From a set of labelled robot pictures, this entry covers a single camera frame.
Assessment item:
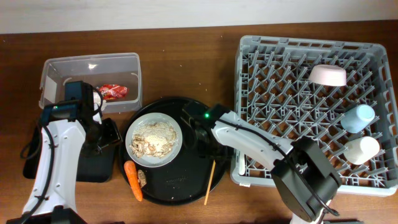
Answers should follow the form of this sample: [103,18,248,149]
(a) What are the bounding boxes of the brown ginger piece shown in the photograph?
[137,170,147,188]

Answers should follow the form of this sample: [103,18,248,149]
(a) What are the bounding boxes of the grey dishwasher rack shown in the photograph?
[234,35,397,197]

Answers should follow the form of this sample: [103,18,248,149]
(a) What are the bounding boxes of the blue cup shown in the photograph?
[341,105,376,134]

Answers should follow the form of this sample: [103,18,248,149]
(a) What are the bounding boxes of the pink bowl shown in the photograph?
[308,65,346,86]

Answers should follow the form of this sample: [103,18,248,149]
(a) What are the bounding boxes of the white cup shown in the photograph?
[343,136,381,165]

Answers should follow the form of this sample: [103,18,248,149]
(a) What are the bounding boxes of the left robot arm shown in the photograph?
[9,81,122,223]

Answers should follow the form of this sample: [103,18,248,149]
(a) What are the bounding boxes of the grey plate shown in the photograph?
[125,113,183,168]

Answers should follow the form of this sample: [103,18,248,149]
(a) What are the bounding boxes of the black round tray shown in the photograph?
[129,96,230,205]

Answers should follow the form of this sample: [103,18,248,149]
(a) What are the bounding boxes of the orange carrot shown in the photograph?
[124,161,143,202]

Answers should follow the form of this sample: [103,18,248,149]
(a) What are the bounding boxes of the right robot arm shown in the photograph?
[182,101,342,222]

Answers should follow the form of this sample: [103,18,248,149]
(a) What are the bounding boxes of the white plastic fork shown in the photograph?
[238,152,246,175]

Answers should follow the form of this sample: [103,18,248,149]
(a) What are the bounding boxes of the black rectangular tray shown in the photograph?
[22,129,118,183]

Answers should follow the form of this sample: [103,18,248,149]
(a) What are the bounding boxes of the rice and peanut leftovers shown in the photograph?
[129,122,177,158]

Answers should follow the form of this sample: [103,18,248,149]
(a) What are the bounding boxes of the red snack wrapper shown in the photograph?
[98,84,129,101]

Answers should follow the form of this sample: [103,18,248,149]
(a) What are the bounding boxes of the wooden chopstick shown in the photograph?
[204,160,216,206]

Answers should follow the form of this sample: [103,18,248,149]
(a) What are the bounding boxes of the white tissue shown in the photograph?
[93,92,106,113]

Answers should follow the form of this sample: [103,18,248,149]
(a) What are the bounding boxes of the clear plastic bin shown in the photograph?
[39,53,143,113]

